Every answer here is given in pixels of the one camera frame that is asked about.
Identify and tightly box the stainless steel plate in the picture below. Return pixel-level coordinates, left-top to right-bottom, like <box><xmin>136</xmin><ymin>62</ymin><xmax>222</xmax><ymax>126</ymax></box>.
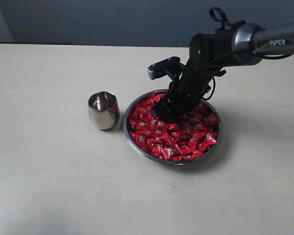
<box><xmin>123</xmin><ymin>89</ymin><xmax>223</xmax><ymax>165</ymax></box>

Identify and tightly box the red candy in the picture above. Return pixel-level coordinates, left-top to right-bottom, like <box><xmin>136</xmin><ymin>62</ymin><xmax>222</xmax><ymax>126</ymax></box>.
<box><xmin>161</xmin><ymin>147</ymin><xmax>180</xmax><ymax>160</ymax></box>
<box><xmin>136</xmin><ymin>107</ymin><xmax>150</xmax><ymax>119</ymax></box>
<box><xmin>204</xmin><ymin>133</ymin><xmax>217</xmax><ymax>145</ymax></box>

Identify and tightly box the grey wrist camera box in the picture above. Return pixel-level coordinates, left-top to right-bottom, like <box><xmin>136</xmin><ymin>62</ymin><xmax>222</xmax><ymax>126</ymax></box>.
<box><xmin>147</xmin><ymin>56</ymin><xmax>183</xmax><ymax>80</ymax></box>

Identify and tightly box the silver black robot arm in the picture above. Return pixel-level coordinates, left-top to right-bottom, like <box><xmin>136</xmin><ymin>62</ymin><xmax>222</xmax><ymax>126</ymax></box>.
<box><xmin>148</xmin><ymin>23</ymin><xmax>294</xmax><ymax>122</ymax></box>

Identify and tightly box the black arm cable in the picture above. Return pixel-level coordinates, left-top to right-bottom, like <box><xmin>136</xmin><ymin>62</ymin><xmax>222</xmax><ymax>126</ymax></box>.
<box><xmin>198</xmin><ymin>6</ymin><xmax>294</xmax><ymax>101</ymax></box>

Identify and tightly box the stainless steel cup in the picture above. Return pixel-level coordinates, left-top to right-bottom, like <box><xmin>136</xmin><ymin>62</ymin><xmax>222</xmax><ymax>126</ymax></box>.
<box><xmin>88</xmin><ymin>91</ymin><xmax>120</xmax><ymax>130</ymax></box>

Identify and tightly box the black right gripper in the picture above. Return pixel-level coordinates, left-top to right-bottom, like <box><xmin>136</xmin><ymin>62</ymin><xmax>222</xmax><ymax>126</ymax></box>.
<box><xmin>150</xmin><ymin>57</ymin><xmax>222</xmax><ymax>123</ymax></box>

